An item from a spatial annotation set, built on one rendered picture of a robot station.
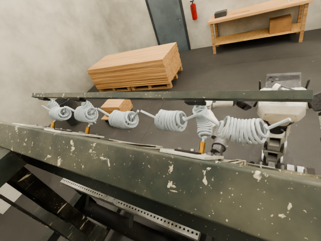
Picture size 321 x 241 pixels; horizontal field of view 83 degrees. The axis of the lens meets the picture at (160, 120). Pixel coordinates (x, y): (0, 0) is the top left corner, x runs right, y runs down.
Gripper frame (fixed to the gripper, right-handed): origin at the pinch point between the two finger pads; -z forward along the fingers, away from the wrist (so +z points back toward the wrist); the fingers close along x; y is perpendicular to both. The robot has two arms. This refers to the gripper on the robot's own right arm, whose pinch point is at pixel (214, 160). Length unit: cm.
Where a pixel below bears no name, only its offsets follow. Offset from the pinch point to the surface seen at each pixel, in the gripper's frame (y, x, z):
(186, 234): -9.2, -25.6, -34.9
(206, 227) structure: 13, 30, -50
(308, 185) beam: 31, 58, -51
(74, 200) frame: -127, -49, -38
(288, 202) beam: 29, 56, -53
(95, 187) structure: -33, 29, -51
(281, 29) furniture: 38, -48, 491
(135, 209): -47, -25, -33
